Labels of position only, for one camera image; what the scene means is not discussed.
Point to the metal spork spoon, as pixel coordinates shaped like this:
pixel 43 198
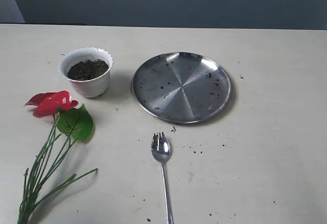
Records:
pixel 161 151

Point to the red artificial flower with stems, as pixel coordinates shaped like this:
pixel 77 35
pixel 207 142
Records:
pixel 72 123

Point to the white scalloped flower pot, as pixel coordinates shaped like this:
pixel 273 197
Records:
pixel 89 88

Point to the round stainless steel plate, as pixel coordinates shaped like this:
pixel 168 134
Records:
pixel 182 87

